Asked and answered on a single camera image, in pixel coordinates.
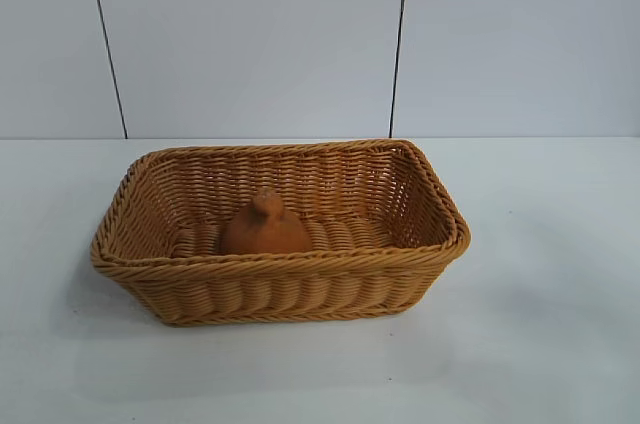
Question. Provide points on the wrinkled pear-shaped orange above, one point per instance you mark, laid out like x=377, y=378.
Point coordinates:
x=267, y=234

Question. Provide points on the tan woven wicker basket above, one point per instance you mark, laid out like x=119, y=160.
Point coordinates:
x=280, y=284

